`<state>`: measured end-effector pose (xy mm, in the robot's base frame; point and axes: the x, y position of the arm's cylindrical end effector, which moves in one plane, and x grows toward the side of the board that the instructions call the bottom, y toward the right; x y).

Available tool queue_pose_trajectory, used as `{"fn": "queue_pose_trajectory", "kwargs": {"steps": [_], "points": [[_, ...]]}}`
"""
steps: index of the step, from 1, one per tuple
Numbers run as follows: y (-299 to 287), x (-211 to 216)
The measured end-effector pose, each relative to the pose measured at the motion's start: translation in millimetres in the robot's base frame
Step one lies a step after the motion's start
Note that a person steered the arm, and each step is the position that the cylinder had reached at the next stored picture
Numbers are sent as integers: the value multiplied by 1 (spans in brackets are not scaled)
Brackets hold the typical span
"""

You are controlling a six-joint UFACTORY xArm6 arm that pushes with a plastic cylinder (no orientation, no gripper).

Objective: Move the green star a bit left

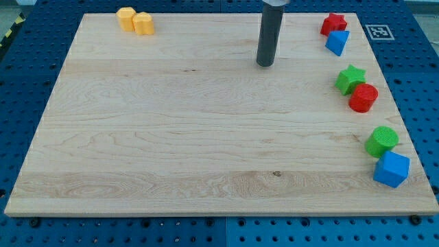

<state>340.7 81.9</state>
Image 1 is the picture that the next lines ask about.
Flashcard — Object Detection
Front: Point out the yellow hexagon block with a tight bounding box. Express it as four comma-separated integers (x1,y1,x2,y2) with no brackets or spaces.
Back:
116,7,137,32

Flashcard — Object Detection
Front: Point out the yellow heart block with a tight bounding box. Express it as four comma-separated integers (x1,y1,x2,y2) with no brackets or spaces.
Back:
132,12,155,35

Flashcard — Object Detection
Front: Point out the red star block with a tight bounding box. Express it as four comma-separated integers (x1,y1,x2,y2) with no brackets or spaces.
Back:
320,13,348,36

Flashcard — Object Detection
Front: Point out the light wooden board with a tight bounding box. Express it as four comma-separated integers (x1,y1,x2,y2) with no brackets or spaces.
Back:
5,13,438,217

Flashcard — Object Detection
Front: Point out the white fiducial marker tag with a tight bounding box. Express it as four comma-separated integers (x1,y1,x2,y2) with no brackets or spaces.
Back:
366,24,394,40

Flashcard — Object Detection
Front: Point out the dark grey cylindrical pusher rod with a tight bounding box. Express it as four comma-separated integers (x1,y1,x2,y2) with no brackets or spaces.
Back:
257,3,284,67

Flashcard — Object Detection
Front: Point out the blue triangle block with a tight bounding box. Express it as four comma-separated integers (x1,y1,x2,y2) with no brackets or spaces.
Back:
325,30,350,56

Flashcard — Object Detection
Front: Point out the green star block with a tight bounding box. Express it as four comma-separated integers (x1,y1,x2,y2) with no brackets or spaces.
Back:
335,64,366,95

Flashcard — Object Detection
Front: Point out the red cylinder block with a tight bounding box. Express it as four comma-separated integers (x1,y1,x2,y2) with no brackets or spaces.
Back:
348,84,379,113

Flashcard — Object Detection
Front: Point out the green cylinder block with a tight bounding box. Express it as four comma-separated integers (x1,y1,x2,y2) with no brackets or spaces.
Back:
364,126,399,158

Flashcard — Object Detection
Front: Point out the blue cube block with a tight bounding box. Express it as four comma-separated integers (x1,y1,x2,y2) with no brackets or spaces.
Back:
373,151,410,188

